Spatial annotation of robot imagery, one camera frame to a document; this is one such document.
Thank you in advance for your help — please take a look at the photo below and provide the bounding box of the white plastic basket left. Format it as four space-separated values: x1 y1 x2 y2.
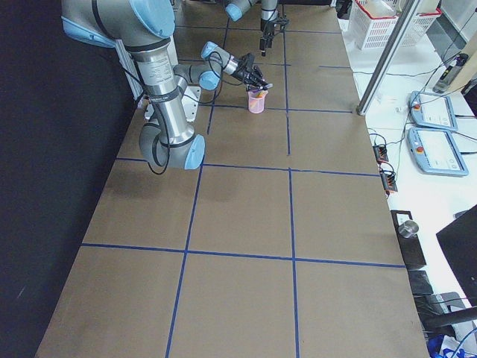
348 1 398 50

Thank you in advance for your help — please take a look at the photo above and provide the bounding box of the far orange black power strip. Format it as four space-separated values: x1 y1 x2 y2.
373 144 388 163

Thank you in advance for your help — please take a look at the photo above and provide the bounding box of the black office chair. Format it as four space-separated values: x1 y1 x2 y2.
408 270 476 337

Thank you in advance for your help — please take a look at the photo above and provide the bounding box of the black handheld device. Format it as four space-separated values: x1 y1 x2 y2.
432 53 469 94

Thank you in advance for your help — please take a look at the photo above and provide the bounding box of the white pillar mount base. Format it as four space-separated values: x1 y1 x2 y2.
143 14 202 124

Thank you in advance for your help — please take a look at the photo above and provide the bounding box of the silver metal cup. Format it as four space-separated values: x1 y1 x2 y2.
398 220 420 239

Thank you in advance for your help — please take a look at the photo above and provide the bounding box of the teach pendant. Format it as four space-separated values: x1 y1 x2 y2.
408 91 458 132
407 128 469 177

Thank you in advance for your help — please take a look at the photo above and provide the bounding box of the far teach pendant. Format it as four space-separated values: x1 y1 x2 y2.
408 91 458 132

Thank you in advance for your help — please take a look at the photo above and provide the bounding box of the blue bag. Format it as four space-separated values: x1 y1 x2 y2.
427 335 476 358

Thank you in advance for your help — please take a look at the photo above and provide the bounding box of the white plastic basket right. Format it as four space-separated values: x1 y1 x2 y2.
401 1 442 47

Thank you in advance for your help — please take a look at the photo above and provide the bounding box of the purple highlighter pen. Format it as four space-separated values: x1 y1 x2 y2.
247 84 273 92

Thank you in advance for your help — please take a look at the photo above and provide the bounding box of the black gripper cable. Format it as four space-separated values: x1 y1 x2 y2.
122 51 224 176

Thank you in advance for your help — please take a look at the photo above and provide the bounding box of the near teach pendant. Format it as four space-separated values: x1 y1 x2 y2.
407 128 469 177

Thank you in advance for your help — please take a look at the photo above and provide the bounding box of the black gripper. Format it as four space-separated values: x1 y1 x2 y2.
233 53 269 92
259 16 289 57

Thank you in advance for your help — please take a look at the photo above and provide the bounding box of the near orange black power strip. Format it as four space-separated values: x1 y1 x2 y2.
379 169 398 195

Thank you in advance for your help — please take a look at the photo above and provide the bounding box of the aluminium frame post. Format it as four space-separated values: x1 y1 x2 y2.
356 0 422 116

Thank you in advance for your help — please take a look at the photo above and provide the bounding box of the white plastic basket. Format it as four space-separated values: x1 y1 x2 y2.
348 1 398 50
401 1 442 47

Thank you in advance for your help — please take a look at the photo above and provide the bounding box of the black monitor corner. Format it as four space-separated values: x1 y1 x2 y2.
437 206 477 306

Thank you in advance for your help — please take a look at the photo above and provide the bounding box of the black flat box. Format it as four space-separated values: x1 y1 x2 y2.
391 210 426 270

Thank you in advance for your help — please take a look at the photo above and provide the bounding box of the orange black power strip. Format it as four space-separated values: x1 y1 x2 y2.
379 169 398 195
373 144 388 163

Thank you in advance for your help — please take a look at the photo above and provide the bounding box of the pink mesh pen holder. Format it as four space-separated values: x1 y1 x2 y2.
247 91 268 114

